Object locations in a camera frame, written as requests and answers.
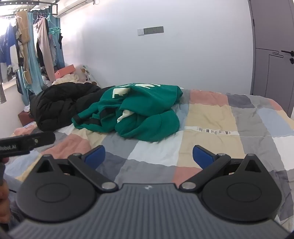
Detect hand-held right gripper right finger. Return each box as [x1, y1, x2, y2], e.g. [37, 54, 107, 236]
[180, 145, 267, 192]

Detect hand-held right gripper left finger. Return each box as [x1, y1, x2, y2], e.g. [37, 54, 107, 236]
[32, 145, 119, 193]

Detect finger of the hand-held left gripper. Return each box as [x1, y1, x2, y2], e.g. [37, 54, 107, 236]
[22, 131, 56, 149]

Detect green hoodie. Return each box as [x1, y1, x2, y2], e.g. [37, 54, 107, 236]
[72, 82, 184, 142]

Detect hanging clothes on rack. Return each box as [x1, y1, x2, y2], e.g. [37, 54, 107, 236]
[22, 9, 65, 106]

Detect person's left hand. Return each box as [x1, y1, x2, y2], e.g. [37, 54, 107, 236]
[0, 184, 11, 221]

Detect reddish brown box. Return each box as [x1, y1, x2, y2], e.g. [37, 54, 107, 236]
[18, 110, 36, 127]

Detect patchwork bed cover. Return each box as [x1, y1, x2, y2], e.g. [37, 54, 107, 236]
[5, 87, 294, 232]

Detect black puffer jacket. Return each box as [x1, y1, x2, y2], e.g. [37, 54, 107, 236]
[29, 82, 103, 132]

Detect cream fluffy cloth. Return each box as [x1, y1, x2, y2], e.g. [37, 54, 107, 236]
[52, 72, 80, 86]

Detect pink box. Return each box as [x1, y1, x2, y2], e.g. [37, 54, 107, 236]
[55, 64, 76, 80]

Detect printed magazine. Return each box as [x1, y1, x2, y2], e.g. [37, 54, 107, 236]
[79, 65, 98, 85]

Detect pink hanging garment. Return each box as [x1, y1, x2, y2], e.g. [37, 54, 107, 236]
[33, 17, 57, 81]

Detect blue hanging garment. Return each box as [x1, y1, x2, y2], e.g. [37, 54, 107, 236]
[0, 23, 19, 69]

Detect beige hanging garment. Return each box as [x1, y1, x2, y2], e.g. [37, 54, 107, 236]
[16, 10, 32, 83]

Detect grey door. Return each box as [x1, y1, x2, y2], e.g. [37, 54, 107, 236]
[248, 0, 294, 115]

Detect white air conditioner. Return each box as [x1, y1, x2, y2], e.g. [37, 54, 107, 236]
[56, 0, 89, 18]

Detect black door handle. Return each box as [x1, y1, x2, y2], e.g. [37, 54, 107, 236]
[281, 49, 294, 65]

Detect grey wall socket panel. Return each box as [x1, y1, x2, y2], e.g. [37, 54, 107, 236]
[144, 26, 165, 34]

